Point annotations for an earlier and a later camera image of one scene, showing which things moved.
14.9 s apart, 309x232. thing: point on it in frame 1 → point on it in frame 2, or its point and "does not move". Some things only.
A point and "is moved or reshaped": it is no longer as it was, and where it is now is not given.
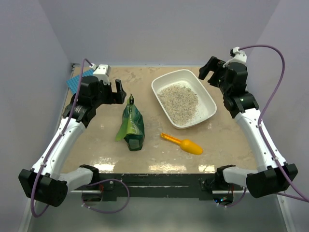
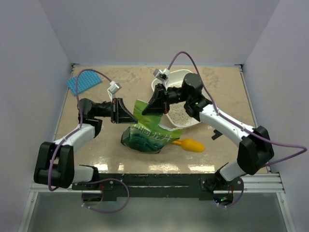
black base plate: (157, 185) does not move
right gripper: (217, 65) → (159, 103)
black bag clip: (131, 102) → (217, 134)
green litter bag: (132, 128) is moved or reshaped
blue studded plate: (73, 83) does not move
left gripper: (117, 97) → (119, 114)
